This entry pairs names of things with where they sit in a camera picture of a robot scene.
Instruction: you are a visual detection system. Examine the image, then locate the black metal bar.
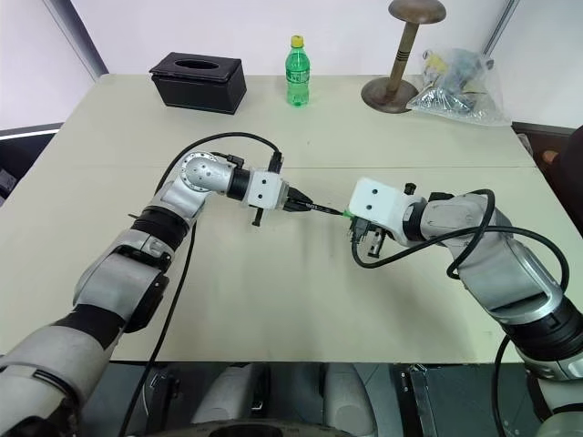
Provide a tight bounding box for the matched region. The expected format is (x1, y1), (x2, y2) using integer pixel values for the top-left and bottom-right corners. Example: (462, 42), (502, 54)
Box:
(400, 363), (436, 437)

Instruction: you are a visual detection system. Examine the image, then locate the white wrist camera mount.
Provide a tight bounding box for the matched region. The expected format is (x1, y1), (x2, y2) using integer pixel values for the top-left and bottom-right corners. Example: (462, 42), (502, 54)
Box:
(246, 168), (290, 211)
(349, 177), (429, 249)

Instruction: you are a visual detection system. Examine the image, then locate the clear plastic bag of items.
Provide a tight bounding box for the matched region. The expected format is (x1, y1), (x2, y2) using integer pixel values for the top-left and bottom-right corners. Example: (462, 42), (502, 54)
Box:
(405, 46), (513, 127)

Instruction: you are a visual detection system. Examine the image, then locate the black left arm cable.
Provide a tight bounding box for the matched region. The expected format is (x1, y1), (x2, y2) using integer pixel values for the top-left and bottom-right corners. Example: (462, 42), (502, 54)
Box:
(118, 131), (286, 437)

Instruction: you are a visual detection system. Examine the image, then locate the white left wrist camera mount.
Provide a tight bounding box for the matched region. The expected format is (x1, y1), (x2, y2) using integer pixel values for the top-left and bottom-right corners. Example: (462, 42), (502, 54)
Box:
(246, 168), (290, 211)

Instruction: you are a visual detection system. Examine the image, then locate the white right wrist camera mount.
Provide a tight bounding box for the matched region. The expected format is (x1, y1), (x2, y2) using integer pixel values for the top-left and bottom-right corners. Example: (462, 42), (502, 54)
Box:
(349, 177), (429, 249)

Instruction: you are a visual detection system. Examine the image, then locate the grey rounded robot body shell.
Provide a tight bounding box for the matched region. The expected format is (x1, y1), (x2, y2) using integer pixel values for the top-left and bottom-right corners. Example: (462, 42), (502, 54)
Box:
(321, 362), (382, 432)
(189, 363), (272, 427)

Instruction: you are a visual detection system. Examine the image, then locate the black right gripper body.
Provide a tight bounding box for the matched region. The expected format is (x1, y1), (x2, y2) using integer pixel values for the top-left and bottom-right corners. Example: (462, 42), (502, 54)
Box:
(353, 218), (388, 259)

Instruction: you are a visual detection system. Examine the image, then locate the dark furniture with white edge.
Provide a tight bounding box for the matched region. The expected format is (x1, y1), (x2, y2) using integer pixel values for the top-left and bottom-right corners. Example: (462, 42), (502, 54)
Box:
(0, 121), (66, 207)

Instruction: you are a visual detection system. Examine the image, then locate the dark brown chair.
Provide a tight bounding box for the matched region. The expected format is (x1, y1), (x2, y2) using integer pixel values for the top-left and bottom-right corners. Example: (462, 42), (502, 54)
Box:
(511, 120), (583, 229)

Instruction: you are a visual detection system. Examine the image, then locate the black tissue box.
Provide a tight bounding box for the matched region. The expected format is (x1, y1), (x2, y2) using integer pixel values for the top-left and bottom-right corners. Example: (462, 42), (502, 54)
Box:
(148, 51), (248, 116)

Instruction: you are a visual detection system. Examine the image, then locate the green plastic bottle yellow cap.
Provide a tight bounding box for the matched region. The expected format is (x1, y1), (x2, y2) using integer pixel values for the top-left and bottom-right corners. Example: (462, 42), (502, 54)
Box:
(285, 35), (311, 108)

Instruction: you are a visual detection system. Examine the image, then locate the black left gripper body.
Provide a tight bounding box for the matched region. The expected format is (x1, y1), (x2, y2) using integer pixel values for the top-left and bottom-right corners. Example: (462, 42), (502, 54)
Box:
(248, 180), (293, 229)

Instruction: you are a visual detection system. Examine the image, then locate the black marker pen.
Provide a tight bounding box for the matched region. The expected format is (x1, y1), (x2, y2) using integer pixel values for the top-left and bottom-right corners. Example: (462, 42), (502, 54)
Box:
(291, 198), (343, 216)

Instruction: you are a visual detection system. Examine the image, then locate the brown wooden hat stand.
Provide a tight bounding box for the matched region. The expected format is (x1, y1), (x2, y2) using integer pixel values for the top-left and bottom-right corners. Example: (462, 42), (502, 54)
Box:
(360, 0), (446, 115)

